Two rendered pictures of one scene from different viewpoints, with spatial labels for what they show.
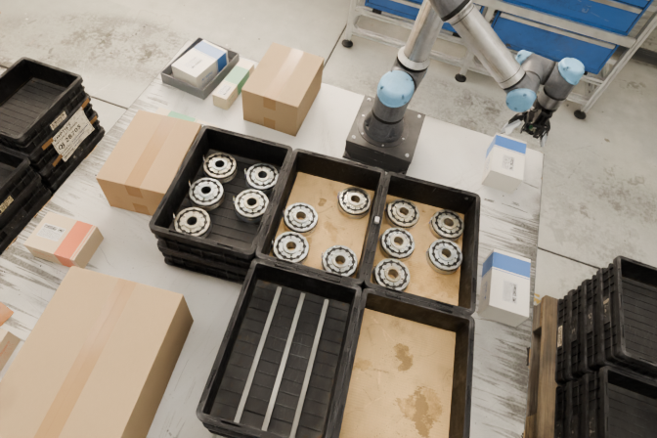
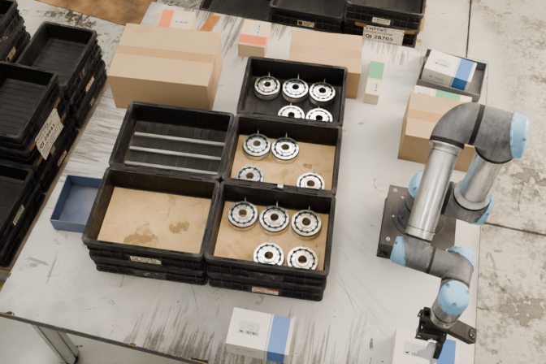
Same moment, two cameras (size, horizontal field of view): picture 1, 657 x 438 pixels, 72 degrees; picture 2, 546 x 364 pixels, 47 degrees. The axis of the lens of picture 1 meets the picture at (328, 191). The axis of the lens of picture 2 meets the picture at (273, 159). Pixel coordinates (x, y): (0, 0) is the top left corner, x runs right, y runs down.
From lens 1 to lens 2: 1.64 m
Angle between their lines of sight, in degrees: 49
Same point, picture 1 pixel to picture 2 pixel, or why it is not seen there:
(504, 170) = (400, 344)
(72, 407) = (139, 54)
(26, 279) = (229, 33)
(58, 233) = (255, 31)
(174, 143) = (335, 62)
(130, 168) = (304, 44)
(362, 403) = (146, 201)
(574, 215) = not seen: outside the picture
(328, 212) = (298, 171)
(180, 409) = not seen: hidden behind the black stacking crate
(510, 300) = (240, 327)
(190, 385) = not seen: hidden behind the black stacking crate
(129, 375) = (155, 72)
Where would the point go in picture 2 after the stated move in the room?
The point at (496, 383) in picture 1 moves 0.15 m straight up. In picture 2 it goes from (174, 327) to (169, 309)
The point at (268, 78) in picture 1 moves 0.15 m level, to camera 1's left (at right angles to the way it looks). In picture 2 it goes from (433, 109) to (430, 80)
